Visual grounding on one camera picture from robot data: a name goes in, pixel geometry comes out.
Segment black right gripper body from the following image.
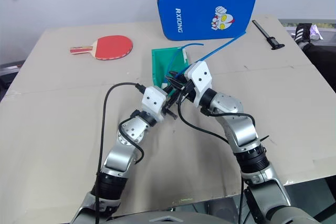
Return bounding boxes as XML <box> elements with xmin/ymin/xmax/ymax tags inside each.
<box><xmin>178</xmin><ymin>76</ymin><xmax>197</xmax><ymax>102</ymax></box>

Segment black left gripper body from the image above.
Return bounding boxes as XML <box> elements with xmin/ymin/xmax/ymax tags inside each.
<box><xmin>162</xmin><ymin>89</ymin><xmax>182</xmax><ymax>116</ymax></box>

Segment blue cable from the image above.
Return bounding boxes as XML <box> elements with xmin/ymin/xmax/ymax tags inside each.
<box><xmin>165</xmin><ymin>31</ymin><xmax>248</xmax><ymax>82</ymax></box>

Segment green plastic bin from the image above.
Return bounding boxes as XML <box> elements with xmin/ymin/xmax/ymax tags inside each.
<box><xmin>151</xmin><ymin>47</ymin><xmax>191</xmax><ymax>98</ymax></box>

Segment blue cartoon carrying case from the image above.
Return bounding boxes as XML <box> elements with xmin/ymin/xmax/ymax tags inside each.
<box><xmin>156</xmin><ymin>0</ymin><xmax>257</xmax><ymax>41</ymax></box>

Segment red table tennis paddle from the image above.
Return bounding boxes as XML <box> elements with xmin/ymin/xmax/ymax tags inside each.
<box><xmin>69</xmin><ymin>35</ymin><xmax>134</xmax><ymax>61</ymax></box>

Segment black plastic caliper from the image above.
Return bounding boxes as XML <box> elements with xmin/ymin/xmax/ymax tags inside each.
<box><xmin>251</xmin><ymin>19</ymin><xmax>286</xmax><ymax>51</ymax></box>

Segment black shoe with white stripes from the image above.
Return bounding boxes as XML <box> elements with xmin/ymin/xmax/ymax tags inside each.
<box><xmin>293</xmin><ymin>23</ymin><xmax>313</xmax><ymax>49</ymax></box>

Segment black trouser leg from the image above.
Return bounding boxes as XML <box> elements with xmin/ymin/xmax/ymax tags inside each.
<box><xmin>301</xmin><ymin>41</ymin><xmax>336</xmax><ymax>91</ymax></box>

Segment white and purple object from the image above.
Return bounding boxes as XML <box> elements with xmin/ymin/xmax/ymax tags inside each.
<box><xmin>309</xmin><ymin>24</ymin><xmax>324</xmax><ymax>40</ymax></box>

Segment dark furniture beside table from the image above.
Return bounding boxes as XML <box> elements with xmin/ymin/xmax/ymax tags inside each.
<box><xmin>0</xmin><ymin>62</ymin><xmax>23</xmax><ymax>96</ymax></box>

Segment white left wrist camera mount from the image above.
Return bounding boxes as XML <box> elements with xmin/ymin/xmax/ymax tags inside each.
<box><xmin>141</xmin><ymin>86</ymin><xmax>169</xmax><ymax>123</ymax></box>

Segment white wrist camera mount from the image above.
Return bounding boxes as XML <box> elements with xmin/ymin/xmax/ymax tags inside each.
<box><xmin>141</xmin><ymin>86</ymin><xmax>169</xmax><ymax>123</ymax></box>
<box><xmin>183</xmin><ymin>60</ymin><xmax>213</xmax><ymax>104</ymax></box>

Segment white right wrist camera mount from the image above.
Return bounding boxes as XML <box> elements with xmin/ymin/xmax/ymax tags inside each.
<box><xmin>183</xmin><ymin>60</ymin><xmax>213</xmax><ymax>104</ymax></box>

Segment short black left arm cable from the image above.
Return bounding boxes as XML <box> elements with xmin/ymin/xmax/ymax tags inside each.
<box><xmin>118</xmin><ymin>113</ymin><xmax>145</xmax><ymax>164</ymax></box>

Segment long black left arm cable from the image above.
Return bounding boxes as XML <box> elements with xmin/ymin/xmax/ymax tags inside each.
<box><xmin>94</xmin><ymin>82</ymin><xmax>146</xmax><ymax>224</ymax></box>

